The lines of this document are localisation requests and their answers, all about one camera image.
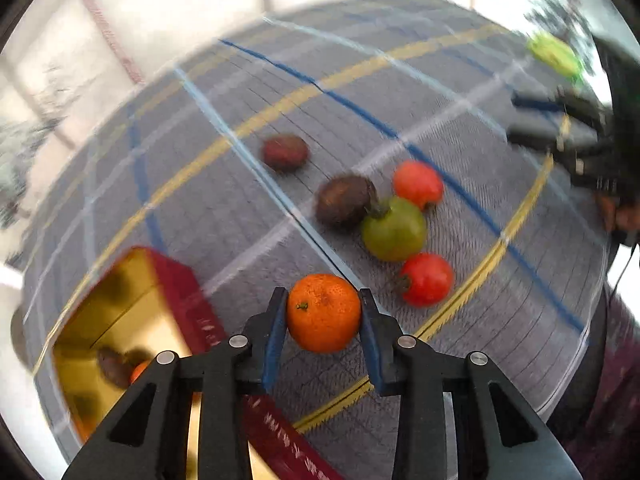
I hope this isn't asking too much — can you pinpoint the black cable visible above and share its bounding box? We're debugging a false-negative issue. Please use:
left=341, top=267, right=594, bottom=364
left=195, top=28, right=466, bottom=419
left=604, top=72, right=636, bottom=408
left=606, top=244, right=640, bottom=303

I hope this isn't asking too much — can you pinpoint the red tomato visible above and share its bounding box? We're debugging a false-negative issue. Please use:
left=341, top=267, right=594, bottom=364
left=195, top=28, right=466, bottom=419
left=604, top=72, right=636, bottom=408
left=392, top=160, right=445, bottom=210
left=398, top=253, right=455, bottom=308

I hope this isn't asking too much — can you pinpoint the person's dark red clothing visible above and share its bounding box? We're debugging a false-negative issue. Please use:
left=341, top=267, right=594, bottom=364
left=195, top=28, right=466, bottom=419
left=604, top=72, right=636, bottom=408
left=545, top=285, right=640, bottom=480

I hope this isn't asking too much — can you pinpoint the red and gold tin box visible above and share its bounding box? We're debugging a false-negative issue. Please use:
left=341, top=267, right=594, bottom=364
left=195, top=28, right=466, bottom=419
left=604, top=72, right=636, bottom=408
left=50, top=246, right=346, bottom=480

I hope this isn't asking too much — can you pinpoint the dark purple passion fruit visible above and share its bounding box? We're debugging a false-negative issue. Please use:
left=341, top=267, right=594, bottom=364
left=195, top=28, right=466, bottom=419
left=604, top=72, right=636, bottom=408
left=262, top=133, right=309, bottom=172
left=315, top=174, right=378, bottom=228
left=96, top=347, right=136, bottom=390

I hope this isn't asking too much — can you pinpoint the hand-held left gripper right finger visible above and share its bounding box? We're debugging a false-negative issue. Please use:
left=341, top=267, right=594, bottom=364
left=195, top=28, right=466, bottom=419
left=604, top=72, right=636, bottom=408
left=357, top=287, right=583, bottom=480

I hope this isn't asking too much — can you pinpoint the yellow-green fruit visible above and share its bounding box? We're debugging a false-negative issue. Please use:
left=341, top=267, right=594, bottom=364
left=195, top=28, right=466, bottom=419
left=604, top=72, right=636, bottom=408
left=527, top=32, right=585, bottom=81

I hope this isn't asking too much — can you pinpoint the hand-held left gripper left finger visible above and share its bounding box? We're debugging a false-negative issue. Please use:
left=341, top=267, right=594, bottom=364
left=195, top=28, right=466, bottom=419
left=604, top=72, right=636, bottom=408
left=61, top=287, right=291, bottom=480

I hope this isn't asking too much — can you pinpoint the person's right hand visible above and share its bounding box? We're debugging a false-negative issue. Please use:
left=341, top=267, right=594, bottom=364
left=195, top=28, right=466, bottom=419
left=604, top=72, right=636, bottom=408
left=597, top=194, right=640, bottom=246

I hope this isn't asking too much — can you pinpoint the green tomato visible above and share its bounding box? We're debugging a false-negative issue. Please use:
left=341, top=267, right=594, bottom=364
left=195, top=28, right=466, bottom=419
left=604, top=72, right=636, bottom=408
left=361, top=196, right=428, bottom=263

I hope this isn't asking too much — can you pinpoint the grey plaid tablecloth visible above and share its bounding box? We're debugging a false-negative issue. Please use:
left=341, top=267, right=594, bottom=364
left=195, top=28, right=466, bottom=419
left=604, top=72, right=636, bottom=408
left=22, top=0, right=613, bottom=480

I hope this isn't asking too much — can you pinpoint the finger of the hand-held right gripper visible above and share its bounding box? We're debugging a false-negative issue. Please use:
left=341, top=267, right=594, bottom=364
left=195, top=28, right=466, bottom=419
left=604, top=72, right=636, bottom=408
left=506, top=126, right=603, bottom=162
left=511, top=87, right=610, bottom=128

